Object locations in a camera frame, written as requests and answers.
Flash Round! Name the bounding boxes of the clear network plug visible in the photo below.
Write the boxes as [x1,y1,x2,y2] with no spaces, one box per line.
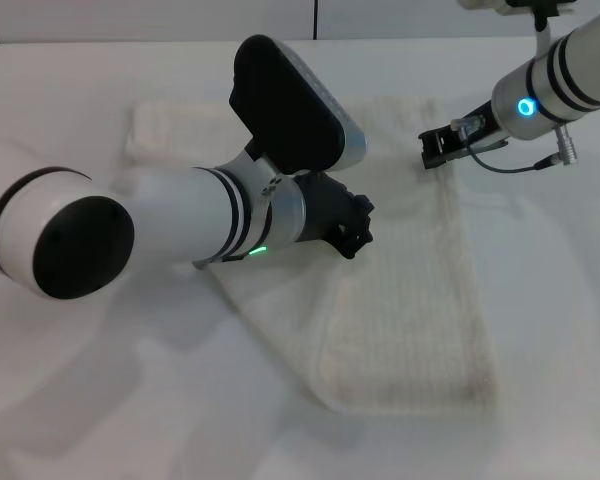
[451,114,485,139]

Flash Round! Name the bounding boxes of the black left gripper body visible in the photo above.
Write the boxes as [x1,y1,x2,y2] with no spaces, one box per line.
[293,171,364,247]

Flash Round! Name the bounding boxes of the white ribbed towel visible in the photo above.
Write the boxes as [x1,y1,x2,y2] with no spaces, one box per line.
[122,94,501,417]

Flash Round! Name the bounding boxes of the black silver wrist camera box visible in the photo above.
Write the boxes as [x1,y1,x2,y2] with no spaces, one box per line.
[227,33,369,177]

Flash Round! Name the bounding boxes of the silver cable plug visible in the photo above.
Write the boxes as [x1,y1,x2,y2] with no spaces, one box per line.
[553,124,580,164]

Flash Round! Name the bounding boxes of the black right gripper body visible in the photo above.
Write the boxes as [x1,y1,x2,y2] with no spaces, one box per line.
[447,98,512,160]

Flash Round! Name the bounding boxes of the thin grey cable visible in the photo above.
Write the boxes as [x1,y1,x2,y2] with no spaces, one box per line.
[463,142,562,174]

